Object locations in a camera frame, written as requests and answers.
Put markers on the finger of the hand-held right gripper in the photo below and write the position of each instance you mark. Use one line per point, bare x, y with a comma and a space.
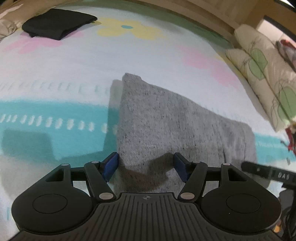
253, 169

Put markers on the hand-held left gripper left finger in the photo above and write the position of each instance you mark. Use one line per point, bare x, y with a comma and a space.
111, 165

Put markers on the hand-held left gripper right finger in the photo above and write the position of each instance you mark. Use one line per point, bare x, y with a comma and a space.
181, 167

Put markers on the grey pants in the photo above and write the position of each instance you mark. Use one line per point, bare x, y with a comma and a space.
161, 120

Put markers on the small red item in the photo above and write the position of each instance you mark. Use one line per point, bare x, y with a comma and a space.
291, 136

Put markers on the leaf print pillow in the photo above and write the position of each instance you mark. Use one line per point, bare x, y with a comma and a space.
268, 53
261, 88

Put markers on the floral bed sheet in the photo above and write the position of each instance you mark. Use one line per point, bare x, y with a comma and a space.
57, 69

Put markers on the grey and red cloth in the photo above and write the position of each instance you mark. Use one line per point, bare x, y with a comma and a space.
286, 51

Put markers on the black folded cloth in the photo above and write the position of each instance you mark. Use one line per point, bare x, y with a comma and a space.
57, 23

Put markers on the beige quilt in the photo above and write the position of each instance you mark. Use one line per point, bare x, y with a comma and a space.
8, 20

